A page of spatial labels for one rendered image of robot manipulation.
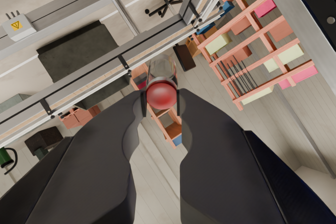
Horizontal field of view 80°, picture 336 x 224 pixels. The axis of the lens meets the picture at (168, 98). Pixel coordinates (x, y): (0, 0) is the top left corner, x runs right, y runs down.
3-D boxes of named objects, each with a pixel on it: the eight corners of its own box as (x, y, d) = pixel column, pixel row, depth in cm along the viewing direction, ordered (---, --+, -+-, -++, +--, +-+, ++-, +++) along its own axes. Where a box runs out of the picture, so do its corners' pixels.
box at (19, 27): (22, 12, 104) (32, 27, 104) (28, 17, 109) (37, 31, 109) (0, 23, 102) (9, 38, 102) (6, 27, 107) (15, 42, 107)
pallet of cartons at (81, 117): (72, 116, 679) (84, 134, 679) (57, 117, 560) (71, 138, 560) (95, 102, 691) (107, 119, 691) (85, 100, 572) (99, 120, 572)
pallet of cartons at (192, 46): (180, 50, 738) (192, 68, 738) (188, 35, 600) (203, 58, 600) (202, 36, 751) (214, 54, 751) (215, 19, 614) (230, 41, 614)
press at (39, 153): (37, 138, 662) (86, 213, 661) (19, 142, 568) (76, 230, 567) (58, 125, 672) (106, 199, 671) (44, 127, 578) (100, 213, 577)
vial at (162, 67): (175, 52, 16) (179, 77, 12) (176, 77, 17) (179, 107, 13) (147, 54, 16) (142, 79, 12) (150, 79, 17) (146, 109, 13)
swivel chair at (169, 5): (147, 20, 325) (183, 75, 324) (140, 1, 258) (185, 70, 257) (182, -4, 322) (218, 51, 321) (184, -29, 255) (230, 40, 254)
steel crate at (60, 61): (60, 72, 311) (86, 111, 311) (25, 49, 210) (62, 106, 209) (109, 45, 327) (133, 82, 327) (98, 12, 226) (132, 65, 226)
